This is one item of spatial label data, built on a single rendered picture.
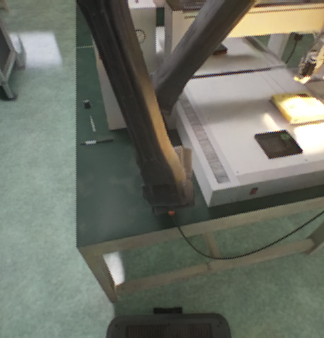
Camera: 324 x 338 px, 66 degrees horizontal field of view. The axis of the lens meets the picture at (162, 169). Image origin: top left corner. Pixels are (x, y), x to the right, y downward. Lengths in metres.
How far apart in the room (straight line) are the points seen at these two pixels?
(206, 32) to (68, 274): 1.45
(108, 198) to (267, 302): 1.08
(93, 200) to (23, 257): 0.96
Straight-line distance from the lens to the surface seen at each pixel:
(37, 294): 1.66
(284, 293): 1.67
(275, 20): 1.06
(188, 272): 1.40
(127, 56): 0.36
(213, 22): 0.45
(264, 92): 1.26
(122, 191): 0.90
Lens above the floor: 1.48
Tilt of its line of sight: 49 degrees down
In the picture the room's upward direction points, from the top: 1 degrees clockwise
